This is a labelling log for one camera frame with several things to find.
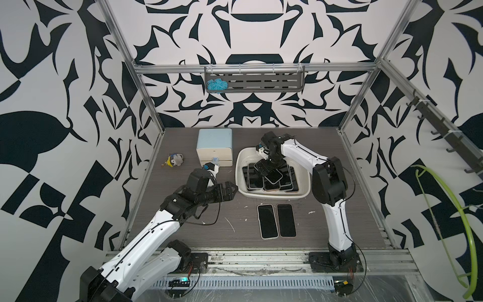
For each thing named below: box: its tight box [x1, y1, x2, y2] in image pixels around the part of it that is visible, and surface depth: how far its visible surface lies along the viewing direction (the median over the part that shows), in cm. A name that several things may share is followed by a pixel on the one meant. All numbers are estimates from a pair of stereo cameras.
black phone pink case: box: [253, 159, 284, 185], surface depth 89 cm
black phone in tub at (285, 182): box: [276, 164, 294, 191], surface depth 94 cm
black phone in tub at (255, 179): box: [247, 163, 265, 190], surface depth 96 cm
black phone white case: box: [276, 203, 297, 239], surface depth 87 cm
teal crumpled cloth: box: [206, 78, 229, 91], surface depth 93 cm
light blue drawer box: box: [196, 128, 234, 167], surface depth 96 cm
